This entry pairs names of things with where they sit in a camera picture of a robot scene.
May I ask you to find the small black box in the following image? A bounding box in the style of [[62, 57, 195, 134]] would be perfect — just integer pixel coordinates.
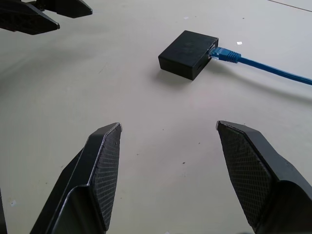
[[157, 30, 219, 81]]

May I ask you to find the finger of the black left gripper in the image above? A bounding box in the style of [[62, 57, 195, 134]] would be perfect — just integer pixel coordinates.
[[0, 0, 60, 36], [22, 0, 93, 19]]

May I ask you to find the blue Ethernet cable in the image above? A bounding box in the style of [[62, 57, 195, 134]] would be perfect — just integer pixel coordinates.
[[209, 46, 312, 86]]

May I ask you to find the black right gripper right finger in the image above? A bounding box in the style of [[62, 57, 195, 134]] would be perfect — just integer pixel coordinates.
[[215, 120, 312, 234]]

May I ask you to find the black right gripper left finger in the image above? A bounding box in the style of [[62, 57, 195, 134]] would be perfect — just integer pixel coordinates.
[[29, 122, 123, 234]]

